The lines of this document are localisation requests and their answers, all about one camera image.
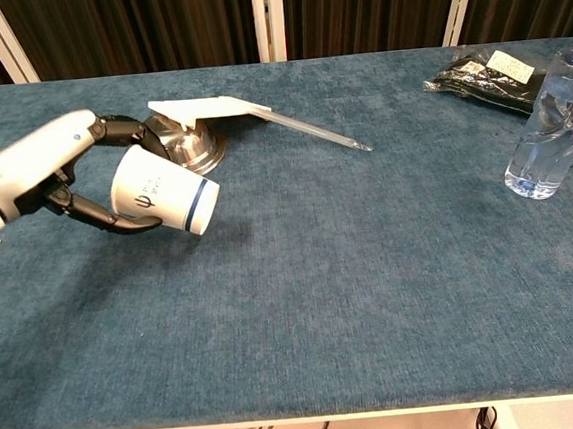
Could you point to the white paper cup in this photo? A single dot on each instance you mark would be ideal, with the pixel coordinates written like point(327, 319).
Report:
point(164, 190)

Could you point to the white partition post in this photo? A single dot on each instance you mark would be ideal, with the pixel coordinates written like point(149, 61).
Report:
point(5, 43)
point(268, 20)
point(460, 3)

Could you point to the blue table cloth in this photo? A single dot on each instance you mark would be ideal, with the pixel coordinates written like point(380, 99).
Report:
point(324, 296)

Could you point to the clear plastic water bottle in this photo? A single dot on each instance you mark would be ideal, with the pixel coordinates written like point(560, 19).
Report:
point(551, 136)

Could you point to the clear glass rod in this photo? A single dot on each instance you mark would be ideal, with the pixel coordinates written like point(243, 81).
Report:
point(319, 131)

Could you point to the stainless steel bowl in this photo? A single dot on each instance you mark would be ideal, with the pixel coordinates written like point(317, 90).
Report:
point(195, 147)

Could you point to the left white black-fingered robot hand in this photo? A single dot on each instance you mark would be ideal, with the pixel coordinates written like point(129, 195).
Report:
point(35, 156)

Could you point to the white flat rectangular card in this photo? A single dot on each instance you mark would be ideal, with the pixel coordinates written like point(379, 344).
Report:
point(202, 109)

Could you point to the black item in plastic bag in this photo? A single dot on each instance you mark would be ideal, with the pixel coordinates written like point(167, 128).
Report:
point(486, 84)

